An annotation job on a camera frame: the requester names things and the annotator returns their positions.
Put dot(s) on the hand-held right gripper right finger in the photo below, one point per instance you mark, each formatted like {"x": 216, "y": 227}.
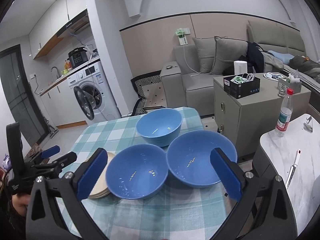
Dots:
{"x": 226, "y": 177}

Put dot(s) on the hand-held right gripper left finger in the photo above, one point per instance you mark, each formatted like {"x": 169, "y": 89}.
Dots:
{"x": 92, "y": 177}

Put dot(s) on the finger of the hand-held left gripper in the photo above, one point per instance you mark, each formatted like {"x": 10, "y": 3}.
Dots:
{"x": 66, "y": 160}
{"x": 51, "y": 151}

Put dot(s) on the cream plate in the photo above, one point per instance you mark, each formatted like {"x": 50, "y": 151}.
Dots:
{"x": 101, "y": 183}
{"x": 100, "y": 195}

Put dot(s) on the blue bowl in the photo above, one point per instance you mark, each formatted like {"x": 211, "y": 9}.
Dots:
{"x": 195, "y": 160}
{"x": 136, "y": 172}
{"x": 158, "y": 126}

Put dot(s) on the small object on sofa arm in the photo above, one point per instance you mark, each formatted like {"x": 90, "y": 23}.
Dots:
{"x": 170, "y": 67}

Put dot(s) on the person's left hand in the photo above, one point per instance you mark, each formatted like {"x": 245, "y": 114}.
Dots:
{"x": 21, "y": 203}

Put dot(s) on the brown dotted board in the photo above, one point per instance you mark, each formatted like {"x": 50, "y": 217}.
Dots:
{"x": 36, "y": 151}

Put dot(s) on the white kitchen counter cabinet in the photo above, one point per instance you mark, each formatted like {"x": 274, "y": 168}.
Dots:
{"x": 62, "y": 105}

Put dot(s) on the grey side cabinet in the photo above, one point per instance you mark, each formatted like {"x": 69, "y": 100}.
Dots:
{"x": 250, "y": 120}

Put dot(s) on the dark glass door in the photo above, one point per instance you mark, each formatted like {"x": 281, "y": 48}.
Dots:
{"x": 20, "y": 92}

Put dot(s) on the teal checked tablecloth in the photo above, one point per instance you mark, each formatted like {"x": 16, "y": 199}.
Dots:
{"x": 150, "y": 217}

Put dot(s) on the white marble table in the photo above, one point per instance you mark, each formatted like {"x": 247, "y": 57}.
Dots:
{"x": 305, "y": 167}

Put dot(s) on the kitchen faucet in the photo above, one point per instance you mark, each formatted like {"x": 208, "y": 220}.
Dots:
{"x": 55, "y": 71}

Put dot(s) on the clear water bottle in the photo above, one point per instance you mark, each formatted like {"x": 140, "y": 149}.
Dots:
{"x": 283, "y": 120}

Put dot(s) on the white washing machine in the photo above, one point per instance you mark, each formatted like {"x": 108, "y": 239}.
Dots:
{"x": 100, "y": 85}

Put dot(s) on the grey sofa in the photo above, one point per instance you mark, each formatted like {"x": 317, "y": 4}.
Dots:
{"x": 197, "y": 90}

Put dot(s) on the metal phone stand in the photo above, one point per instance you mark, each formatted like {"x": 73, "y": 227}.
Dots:
{"x": 308, "y": 126}

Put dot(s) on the black pressure cooker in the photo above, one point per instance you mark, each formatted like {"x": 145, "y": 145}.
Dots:
{"x": 77, "y": 57}

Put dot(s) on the beige diamond print cushion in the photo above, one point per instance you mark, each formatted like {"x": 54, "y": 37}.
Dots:
{"x": 155, "y": 95}

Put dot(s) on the black white patterned cushion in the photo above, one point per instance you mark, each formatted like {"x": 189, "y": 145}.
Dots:
{"x": 141, "y": 80}

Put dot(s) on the white paper roll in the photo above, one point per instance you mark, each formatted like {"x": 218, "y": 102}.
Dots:
{"x": 240, "y": 67}

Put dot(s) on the metal tissue box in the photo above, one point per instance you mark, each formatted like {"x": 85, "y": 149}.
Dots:
{"x": 291, "y": 86}

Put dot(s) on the grey sofa cushion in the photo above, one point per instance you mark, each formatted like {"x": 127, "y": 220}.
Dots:
{"x": 230, "y": 55}
{"x": 203, "y": 55}

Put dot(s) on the dark jacket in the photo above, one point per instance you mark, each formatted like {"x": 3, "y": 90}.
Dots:
{"x": 255, "y": 57}

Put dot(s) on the range hood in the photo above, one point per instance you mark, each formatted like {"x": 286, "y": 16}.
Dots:
{"x": 75, "y": 26}

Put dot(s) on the light blue pillow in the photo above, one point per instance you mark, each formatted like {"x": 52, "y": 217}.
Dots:
{"x": 281, "y": 56}

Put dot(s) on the dark olive clothes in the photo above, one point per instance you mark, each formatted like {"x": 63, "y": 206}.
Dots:
{"x": 305, "y": 66}

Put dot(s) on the wall socket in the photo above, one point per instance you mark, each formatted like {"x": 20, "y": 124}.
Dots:
{"x": 33, "y": 75}

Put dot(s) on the white wall cabinets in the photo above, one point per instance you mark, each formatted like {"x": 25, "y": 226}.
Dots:
{"x": 57, "y": 17}

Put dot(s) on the green white wall device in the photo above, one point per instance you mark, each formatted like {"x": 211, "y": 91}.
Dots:
{"x": 182, "y": 37}

